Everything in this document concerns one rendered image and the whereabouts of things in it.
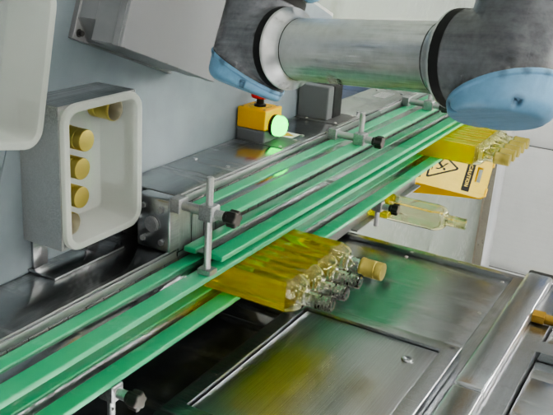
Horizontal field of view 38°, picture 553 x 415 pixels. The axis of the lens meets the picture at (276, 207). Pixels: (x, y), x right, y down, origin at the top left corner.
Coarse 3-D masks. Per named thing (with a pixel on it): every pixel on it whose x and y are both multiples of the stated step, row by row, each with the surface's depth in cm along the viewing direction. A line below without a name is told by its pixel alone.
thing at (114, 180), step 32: (128, 96) 122; (64, 128) 111; (96, 128) 128; (128, 128) 126; (64, 160) 113; (96, 160) 130; (128, 160) 128; (64, 192) 114; (96, 192) 131; (128, 192) 130; (64, 224) 116; (96, 224) 126; (128, 224) 129
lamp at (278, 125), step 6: (276, 114) 167; (270, 120) 166; (276, 120) 166; (282, 120) 166; (270, 126) 166; (276, 126) 165; (282, 126) 166; (270, 132) 167; (276, 132) 166; (282, 132) 166
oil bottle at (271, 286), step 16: (224, 272) 139; (240, 272) 138; (256, 272) 137; (272, 272) 137; (288, 272) 138; (224, 288) 140; (240, 288) 139; (256, 288) 137; (272, 288) 135; (288, 288) 134; (304, 288) 135; (272, 304) 136; (288, 304) 134
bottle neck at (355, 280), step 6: (336, 270) 144; (342, 270) 144; (348, 270) 144; (336, 276) 144; (342, 276) 143; (348, 276) 143; (354, 276) 142; (360, 276) 143; (342, 282) 143; (348, 282) 143; (354, 282) 142; (360, 282) 144
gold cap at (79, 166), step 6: (72, 156) 120; (78, 156) 120; (72, 162) 119; (78, 162) 119; (84, 162) 120; (72, 168) 119; (78, 168) 120; (84, 168) 121; (72, 174) 120; (78, 174) 120; (84, 174) 121
